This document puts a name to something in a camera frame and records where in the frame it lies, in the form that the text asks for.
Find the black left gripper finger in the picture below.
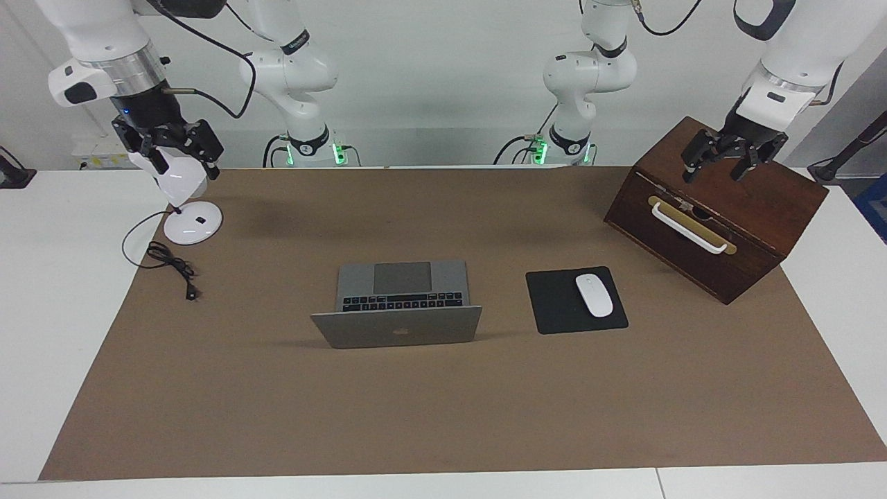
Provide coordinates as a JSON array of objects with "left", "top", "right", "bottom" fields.
[
  {"left": 681, "top": 130, "right": 721, "bottom": 182},
  {"left": 731, "top": 135, "right": 789, "bottom": 182}
]

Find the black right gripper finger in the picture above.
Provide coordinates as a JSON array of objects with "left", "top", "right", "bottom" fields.
[
  {"left": 184, "top": 120, "right": 224, "bottom": 180},
  {"left": 141, "top": 134, "right": 171, "bottom": 175}
]

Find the silver laptop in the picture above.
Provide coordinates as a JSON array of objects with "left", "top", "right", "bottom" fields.
[{"left": 310, "top": 260, "right": 484, "bottom": 350}]

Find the dark wooden box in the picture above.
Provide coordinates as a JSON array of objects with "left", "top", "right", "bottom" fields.
[{"left": 604, "top": 116, "right": 829, "bottom": 306}]

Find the white power strip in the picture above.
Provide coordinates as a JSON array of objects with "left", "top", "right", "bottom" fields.
[{"left": 71, "top": 135, "right": 136, "bottom": 171}]

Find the white desk lamp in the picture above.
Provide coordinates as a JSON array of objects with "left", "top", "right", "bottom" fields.
[{"left": 128, "top": 149, "right": 224, "bottom": 245}]

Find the black tripod leg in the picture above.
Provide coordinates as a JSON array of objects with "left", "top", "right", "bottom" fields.
[{"left": 807, "top": 111, "right": 887, "bottom": 185}]

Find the blue crate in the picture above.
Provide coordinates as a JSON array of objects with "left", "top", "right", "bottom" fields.
[{"left": 854, "top": 173, "right": 887, "bottom": 245}]

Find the black clamp stand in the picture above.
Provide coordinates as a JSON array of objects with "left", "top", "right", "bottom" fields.
[{"left": 0, "top": 147, "right": 37, "bottom": 189}]

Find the white computer mouse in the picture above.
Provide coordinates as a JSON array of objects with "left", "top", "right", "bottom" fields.
[{"left": 575, "top": 274, "right": 615, "bottom": 318}]

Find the black mouse pad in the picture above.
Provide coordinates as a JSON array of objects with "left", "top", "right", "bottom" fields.
[{"left": 525, "top": 266, "right": 629, "bottom": 335}]

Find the brown table mat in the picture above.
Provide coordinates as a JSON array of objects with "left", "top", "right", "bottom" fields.
[{"left": 38, "top": 166, "right": 887, "bottom": 482}]

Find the black right base cable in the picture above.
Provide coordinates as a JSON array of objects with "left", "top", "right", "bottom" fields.
[{"left": 262, "top": 134, "right": 290, "bottom": 168}]

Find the black base cable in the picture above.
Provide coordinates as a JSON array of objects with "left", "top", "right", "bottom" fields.
[
  {"left": 262, "top": 134, "right": 290, "bottom": 168},
  {"left": 493, "top": 104, "right": 559, "bottom": 166}
]

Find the white box handle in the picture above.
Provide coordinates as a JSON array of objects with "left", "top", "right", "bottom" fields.
[{"left": 651, "top": 202, "right": 730, "bottom": 254}]

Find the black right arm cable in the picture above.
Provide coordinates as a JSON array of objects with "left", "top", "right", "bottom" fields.
[{"left": 149, "top": 0, "right": 257, "bottom": 120}]

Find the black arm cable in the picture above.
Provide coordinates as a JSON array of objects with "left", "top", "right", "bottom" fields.
[
  {"left": 627, "top": 0, "right": 845, "bottom": 106},
  {"left": 149, "top": 0, "right": 257, "bottom": 120}
]

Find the black lamp cable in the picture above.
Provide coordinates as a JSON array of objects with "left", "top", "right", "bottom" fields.
[{"left": 122, "top": 210, "right": 202, "bottom": 302}]

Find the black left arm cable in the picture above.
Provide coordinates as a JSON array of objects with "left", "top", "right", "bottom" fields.
[{"left": 627, "top": 0, "right": 845, "bottom": 106}]

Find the black left base cable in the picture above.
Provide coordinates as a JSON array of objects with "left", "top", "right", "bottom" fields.
[{"left": 493, "top": 104, "right": 559, "bottom": 166}]

